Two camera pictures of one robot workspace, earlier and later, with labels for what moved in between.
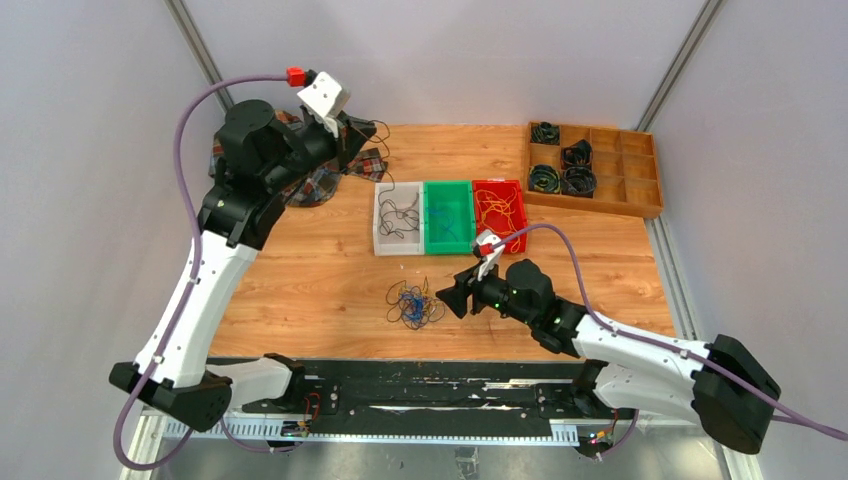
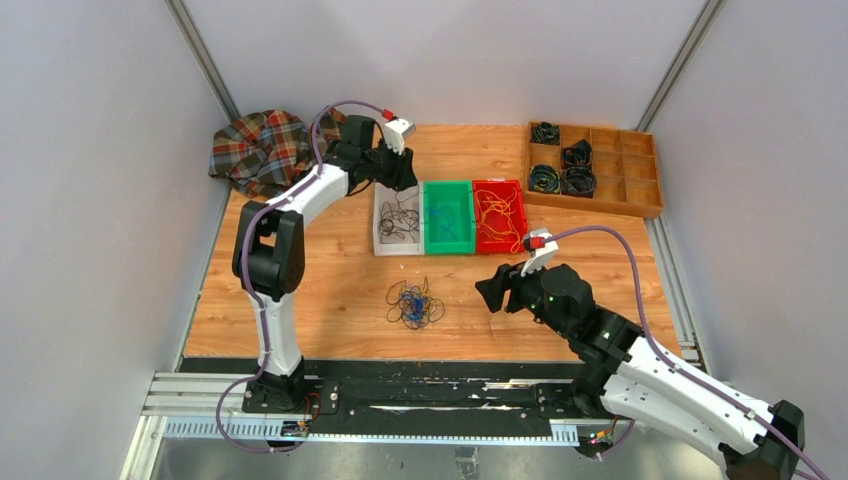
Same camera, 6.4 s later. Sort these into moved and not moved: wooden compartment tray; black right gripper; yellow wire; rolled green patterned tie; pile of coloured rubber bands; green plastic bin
Moved: pile of coloured rubber bands; black right gripper
Not moved: wooden compartment tray; green plastic bin; rolled green patterned tie; yellow wire
